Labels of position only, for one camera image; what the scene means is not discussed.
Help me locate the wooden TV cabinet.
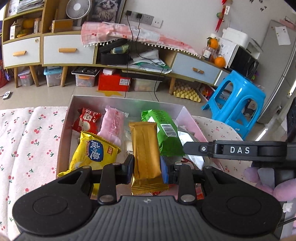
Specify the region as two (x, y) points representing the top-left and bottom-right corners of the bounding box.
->
(1, 1), (228, 86)

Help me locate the white desk fan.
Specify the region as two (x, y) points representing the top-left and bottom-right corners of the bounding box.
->
(66, 0), (92, 30)

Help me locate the white cookie roll packet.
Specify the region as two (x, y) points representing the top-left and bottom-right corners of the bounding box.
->
(178, 126), (205, 170)

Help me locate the blue plastic stool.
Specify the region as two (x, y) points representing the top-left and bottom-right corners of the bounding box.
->
(202, 71), (266, 140)

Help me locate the black power cable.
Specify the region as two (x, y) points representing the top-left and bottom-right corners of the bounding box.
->
(124, 10), (166, 103)

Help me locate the yellow egg tray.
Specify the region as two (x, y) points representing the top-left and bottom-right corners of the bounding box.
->
(173, 81), (201, 103)

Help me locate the cat picture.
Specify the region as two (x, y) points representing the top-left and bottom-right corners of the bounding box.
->
(87, 0), (126, 23)

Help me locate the clear bin blue lid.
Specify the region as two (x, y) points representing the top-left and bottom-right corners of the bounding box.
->
(44, 66), (62, 87)

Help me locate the pink cardboard box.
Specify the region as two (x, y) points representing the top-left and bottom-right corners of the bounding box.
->
(56, 94), (209, 202)

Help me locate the red storage box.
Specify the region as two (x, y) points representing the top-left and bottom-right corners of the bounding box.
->
(98, 72), (130, 92)

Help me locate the pink snack packet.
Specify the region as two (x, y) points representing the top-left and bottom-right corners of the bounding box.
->
(97, 106), (125, 147)

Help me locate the gold bar packet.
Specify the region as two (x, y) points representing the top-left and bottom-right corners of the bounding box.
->
(129, 121), (169, 195)

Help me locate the green snack packet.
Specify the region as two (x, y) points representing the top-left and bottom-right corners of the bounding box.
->
(141, 109), (185, 157)

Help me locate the black microwave oven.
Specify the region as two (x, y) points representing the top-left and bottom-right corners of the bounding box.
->
(226, 45), (259, 80)

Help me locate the cherry print tablecloth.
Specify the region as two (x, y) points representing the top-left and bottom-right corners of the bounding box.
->
(0, 106), (255, 239)

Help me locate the orange fruit decoration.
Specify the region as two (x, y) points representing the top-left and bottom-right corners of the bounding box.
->
(202, 34), (226, 68)

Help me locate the black storage case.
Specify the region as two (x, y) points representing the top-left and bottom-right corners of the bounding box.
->
(96, 39), (130, 65)

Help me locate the yellow cookie packet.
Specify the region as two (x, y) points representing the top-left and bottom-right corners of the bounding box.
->
(58, 132), (121, 199)

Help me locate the red candy packet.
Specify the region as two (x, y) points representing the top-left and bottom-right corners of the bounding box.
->
(72, 108), (102, 134)

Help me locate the pink cherry cloth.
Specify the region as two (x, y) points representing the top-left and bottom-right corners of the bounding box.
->
(81, 22), (201, 58)

